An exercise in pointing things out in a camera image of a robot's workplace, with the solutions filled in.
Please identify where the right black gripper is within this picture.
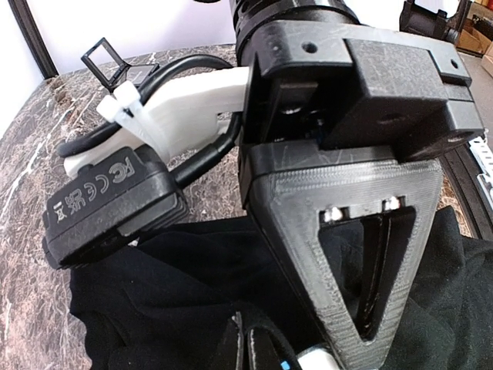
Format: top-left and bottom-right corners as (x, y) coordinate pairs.
(235, 18), (485, 205)

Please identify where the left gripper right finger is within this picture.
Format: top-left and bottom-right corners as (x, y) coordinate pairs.
(247, 328), (300, 370)

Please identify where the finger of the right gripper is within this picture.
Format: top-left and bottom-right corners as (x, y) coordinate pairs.
(243, 141), (442, 368)

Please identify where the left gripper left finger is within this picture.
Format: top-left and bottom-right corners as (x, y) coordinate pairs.
(215, 311), (245, 370)

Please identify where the black t-shirt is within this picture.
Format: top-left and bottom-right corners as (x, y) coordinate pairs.
(70, 207), (492, 369)

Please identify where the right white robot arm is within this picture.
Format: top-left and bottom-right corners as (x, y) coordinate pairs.
(231, 1), (484, 369)

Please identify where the black display stand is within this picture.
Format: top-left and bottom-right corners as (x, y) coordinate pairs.
(81, 38), (160, 93)

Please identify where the white slotted cable duct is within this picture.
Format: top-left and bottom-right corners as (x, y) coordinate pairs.
(469, 136), (492, 206)

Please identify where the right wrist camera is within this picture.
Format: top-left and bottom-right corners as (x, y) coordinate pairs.
(42, 67), (250, 270)

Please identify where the right black frame post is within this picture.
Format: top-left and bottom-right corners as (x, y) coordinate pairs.
(8, 0), (59, 79)

